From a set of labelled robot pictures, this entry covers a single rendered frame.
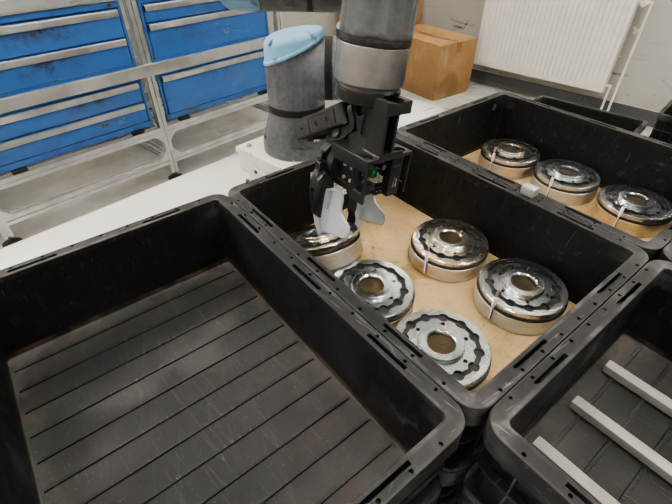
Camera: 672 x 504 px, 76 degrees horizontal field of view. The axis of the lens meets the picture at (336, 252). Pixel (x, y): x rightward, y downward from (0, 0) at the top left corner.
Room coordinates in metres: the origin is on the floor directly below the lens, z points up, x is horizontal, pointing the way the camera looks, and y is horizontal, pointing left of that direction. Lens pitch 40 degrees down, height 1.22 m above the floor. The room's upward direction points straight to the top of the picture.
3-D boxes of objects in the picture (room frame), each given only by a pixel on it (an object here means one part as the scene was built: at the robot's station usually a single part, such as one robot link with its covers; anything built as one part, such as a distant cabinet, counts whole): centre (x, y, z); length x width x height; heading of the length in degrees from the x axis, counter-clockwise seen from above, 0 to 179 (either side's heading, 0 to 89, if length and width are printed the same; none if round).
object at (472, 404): (0.41, -0.10, 0.92); 0.40 x 0.30 x 0.02; 38
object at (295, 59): (0.87, 0.07, 0.97); 0.13 x 0.12 x 0.14; 89
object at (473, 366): (0.28, -0.11, 0.86); 0.10 x 0.10 x 0.01
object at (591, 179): (0.64, -0.39, 0.86); 0.10 x 0.10 x 0.01
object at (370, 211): (0.48, -0.04, 0.89); 0.06 x 0.03 x 0.09; 39
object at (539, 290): (0.37, -0.22, 0.86); 0.05 x 0.05 x 0.01
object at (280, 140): (0.87, 0.08, 0.85); 0.15 x 0.15 x 0.10
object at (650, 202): (0.56, -0.46, 0.86); 0.05 x 0.05 x 0.01
